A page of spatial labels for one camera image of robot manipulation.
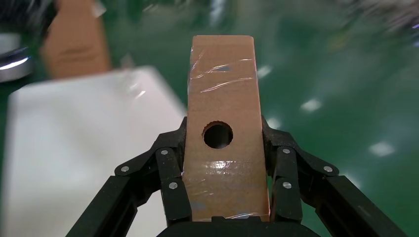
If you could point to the small brown cardboard box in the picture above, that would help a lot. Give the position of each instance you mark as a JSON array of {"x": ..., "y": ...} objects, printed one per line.
[{"x": 226, "y": 98}]

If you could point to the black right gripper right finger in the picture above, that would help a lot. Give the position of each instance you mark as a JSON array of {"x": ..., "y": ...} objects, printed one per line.
[{"x": 288, "y": 196}]

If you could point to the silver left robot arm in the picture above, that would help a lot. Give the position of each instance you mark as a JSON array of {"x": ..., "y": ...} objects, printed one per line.
[{"x": 13, "y": 62}]

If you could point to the tall brown cardboard carton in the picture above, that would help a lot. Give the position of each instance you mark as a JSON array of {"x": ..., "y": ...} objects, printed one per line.
[{"x": 75, "y": 39}]

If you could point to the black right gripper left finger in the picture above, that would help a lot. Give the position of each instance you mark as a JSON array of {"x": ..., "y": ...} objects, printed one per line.
[{"x": 173, "y": 196}]

